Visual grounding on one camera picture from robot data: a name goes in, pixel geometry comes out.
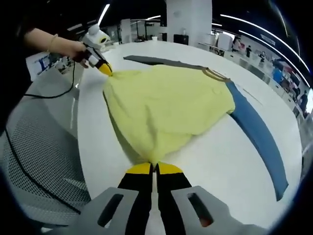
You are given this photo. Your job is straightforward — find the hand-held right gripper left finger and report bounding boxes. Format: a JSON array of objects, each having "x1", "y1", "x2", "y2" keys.
[{"x1": 82, "y1": 163, "x2": 154, "y2": 235}]

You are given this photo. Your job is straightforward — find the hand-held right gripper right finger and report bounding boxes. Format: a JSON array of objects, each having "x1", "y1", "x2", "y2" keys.
[{"x1": 155, "y1": 162, "x2": 247, "y2": 235}]

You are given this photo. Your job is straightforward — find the yellow garment grey blue sleeves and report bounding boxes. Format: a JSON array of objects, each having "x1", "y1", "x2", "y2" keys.
[{"x1": 102, "y1": 55, "x2": 291, "y2": 202}]

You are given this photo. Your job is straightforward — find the person's left hand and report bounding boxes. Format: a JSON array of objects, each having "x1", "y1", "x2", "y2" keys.
[{"x1": 62, "y1": 41, "x2": 90, "y2": 69}]

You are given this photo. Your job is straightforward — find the white box with blue print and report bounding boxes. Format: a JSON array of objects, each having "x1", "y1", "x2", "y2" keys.
[{"x1": 26, "y1": 52, "x2": 53, "y2": 76}]

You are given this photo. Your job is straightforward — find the black cabinet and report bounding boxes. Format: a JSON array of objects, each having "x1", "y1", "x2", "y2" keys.
[{"x1": 173, "y1": 34, "x2": 189, "y2": 46}]

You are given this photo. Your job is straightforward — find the wide white pillar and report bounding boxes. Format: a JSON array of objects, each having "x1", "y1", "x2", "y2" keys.
[{"x1": 166, "y1": 0, "x2": 213, "y2": 46}]

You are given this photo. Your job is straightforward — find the person's dark clothing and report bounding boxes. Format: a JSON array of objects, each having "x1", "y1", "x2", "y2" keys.
[{"x1": 0, "y1": 24, "x2": 35, "y2": 138}]

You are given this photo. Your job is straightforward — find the grey mesh chair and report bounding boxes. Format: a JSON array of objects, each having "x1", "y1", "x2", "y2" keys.
[{"x1": 0, "y1": 99, "x2": 92, "y2": 226}]

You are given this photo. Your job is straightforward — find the white cabinet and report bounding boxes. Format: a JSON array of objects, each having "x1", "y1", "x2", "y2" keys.
[{"x1": 217, "y1": 33, "x2": 235, "y2": 51}]

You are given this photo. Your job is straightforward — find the blue container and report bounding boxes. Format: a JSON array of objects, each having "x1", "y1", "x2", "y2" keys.
[{"x1": 272, "y1": 66, "x2": 284, "y2": 83}]

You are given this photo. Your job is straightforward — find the long ceiling light strip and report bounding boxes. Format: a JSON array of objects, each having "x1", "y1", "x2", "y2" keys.
[
  {"x1": 238, "y1": 29, "x2": 311, "y2": 86},
  {"x1": 220, "y1": 14, "x2": 311, "y2": 74}
]

